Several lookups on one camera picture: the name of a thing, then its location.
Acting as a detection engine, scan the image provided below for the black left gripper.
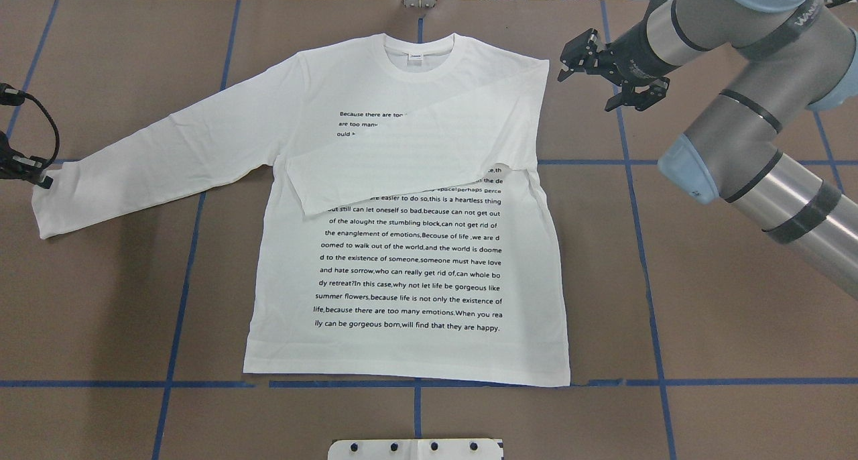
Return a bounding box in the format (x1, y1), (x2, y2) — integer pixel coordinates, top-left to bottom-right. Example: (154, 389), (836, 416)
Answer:
(1, 132), (53, 189)

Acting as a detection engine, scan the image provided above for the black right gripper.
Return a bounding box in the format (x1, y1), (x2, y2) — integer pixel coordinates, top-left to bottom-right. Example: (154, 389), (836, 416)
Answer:
(558, 29), (669, 112)

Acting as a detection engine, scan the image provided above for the white long-sleeve printed t-shirt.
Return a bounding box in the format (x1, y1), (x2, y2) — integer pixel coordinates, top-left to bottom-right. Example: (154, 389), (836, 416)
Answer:
(32, 34), (571, 387)

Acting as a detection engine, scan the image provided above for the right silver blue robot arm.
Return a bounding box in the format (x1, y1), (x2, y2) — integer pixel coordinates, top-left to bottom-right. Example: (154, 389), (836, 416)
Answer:
(558, 0), (856, 295)

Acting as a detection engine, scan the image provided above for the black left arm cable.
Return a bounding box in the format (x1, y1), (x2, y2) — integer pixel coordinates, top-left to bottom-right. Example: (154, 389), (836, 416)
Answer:
(0, 83), (61, 172)

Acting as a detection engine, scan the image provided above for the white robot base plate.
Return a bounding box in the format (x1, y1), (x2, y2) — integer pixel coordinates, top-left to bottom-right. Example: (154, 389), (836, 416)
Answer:
(327, 438), (505, 459)

